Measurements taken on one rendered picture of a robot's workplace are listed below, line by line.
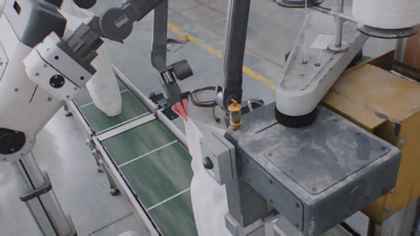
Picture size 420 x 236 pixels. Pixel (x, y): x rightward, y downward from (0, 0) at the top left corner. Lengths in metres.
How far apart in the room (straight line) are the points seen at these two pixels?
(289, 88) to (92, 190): 2.22
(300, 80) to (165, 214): 1.32
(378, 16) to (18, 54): 0.86
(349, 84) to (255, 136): 0.30
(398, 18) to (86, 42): 0.68
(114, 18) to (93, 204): 1.95
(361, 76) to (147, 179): 1.47
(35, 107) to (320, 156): 0.79
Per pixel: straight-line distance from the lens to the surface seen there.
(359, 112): 0.92
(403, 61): 1.11
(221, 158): 0.83
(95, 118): 2.90
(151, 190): 2.18
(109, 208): 2.72
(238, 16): 1.10
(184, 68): 1.50
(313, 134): 0.85
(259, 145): 0.82
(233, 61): 1.10
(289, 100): 0.83
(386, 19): 0.82
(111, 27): 0.99
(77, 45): 1.00
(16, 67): 1.16
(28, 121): 1.27
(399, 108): 0.96
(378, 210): 1.08
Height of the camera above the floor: 1.85
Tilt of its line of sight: 34 degrees down
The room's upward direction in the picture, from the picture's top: 8 degrees counter-clockwise
